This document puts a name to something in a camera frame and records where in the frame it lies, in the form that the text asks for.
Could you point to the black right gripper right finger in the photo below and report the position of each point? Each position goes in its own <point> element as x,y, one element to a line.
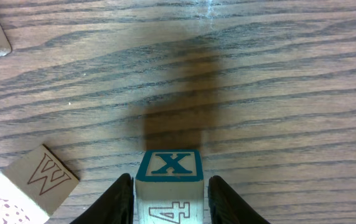
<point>227,206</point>

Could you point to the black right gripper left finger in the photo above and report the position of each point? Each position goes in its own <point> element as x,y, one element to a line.
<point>115,205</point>

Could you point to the wooden block yellow K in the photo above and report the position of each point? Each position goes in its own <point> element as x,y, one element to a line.
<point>170,187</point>

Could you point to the plain wooden block yellow side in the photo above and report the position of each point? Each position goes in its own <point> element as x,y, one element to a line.
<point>33,187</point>

